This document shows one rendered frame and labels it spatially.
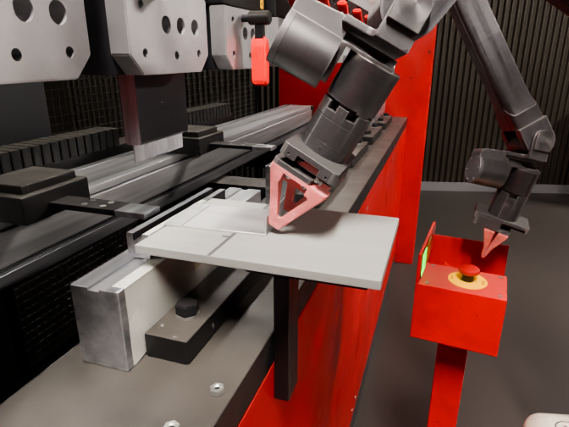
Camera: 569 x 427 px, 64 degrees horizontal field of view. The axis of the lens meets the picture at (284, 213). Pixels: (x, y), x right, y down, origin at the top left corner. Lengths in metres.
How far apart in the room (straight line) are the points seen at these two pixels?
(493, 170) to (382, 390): 1.15
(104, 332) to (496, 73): 0.77
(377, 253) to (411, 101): 2.18
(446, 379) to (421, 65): 1.85
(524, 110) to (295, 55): 0.58
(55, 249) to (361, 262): 0.50
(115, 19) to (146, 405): 0.36
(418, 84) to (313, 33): 2.18
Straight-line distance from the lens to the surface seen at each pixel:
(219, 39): 0.63
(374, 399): 1.83
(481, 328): 0.95
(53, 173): 0.73
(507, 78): 0.95
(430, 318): 0.95
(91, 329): 0.53
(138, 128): 0.52
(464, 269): 0.94
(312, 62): 0.46
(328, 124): 0.47
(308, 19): 0.47
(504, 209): 0.98
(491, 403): 1.94
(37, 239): 0.76
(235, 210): 0.59
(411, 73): 2.62
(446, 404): 1.14
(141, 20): 0.47
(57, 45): 0.39
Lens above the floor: 1.19
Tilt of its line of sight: 19 degrees down
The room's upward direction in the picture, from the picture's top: straight up
